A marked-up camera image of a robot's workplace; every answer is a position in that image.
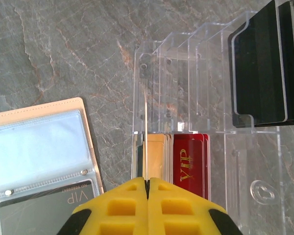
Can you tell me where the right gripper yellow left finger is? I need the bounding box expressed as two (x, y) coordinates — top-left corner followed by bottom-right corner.
(56, 177), (149, 235)

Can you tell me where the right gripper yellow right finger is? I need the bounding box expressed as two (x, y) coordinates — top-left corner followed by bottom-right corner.
(147, 177), (244, 235)

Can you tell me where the single gold card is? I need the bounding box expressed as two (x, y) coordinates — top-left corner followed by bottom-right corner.
(142, 94), (148, 183)

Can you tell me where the clear acrylic card stand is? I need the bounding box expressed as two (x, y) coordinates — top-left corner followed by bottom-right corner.
(131, 0), (294, 235)

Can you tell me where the beige leather card holder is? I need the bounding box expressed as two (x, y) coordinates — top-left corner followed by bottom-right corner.
(0, 97), (105, 235)

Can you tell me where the red VIP card stack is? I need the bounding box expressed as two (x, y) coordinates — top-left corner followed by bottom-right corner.
(172, 133), (211, 200)

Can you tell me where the gold card stack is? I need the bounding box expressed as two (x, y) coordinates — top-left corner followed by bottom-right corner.
(147, 133), (174, 183)

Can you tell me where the dark grey VIP card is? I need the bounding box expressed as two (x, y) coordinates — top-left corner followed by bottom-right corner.
(0, 179), (95, 235)

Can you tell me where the black card stack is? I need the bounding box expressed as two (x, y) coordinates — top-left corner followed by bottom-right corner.
(227, 0), (294, 129)

